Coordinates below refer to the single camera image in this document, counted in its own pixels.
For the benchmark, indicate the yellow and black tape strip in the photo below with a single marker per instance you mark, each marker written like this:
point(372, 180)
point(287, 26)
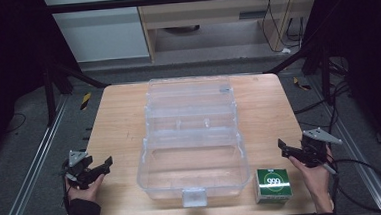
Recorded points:
point(301, 84)
point(85, 101)

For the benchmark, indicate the clear plastic storage box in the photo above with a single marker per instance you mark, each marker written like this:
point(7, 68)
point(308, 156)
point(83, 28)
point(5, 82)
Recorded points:
point(192, 144)

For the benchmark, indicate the person's left hand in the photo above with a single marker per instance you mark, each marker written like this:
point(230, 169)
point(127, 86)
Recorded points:
point(85, 192)

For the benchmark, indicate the white cabinet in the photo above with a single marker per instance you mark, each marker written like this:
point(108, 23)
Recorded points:
point(100, 33)

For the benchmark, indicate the light wooden desk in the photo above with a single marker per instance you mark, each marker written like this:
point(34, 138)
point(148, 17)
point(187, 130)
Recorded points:
point(226, 15)

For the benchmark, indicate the black metal stand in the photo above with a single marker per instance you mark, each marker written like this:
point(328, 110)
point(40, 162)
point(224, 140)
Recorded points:
point(324, 69)
point(49, 92)

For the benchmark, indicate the aluminium floor rail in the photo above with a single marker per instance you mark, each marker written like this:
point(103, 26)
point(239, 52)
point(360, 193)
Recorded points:
point(358, 150)
point(32, 167)

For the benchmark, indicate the green and white carton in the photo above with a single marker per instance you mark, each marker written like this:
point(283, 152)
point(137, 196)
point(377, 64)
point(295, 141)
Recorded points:
point(272, 184)

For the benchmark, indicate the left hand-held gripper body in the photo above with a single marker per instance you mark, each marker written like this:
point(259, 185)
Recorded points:
point(78, 169)

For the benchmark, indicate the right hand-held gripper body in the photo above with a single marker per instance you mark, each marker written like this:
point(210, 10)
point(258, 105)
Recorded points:
point(314, 148)

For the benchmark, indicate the white plug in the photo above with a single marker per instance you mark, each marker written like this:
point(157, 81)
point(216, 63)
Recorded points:
point(286, 51)

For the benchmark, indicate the person's right hand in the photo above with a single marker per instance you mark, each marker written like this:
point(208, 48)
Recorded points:
point(315, 181)

